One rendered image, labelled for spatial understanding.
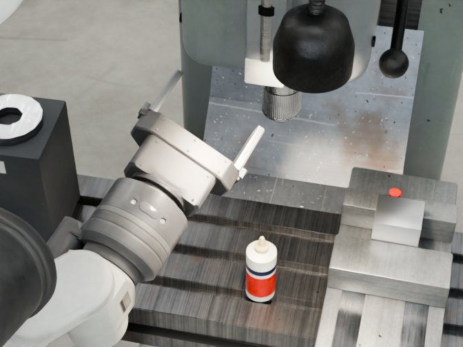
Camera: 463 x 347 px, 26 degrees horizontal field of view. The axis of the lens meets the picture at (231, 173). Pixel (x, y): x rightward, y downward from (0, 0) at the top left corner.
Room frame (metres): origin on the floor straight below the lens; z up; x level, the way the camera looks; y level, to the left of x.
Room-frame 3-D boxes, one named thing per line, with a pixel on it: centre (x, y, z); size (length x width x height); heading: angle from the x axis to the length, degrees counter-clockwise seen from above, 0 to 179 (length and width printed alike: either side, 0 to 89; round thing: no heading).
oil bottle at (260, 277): (0.86, -0.04, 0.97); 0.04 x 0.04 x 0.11
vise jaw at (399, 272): (0.82, -0.20, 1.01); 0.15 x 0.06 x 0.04; 77
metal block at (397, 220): (0.88, -0.21, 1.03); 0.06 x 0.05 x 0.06; 77
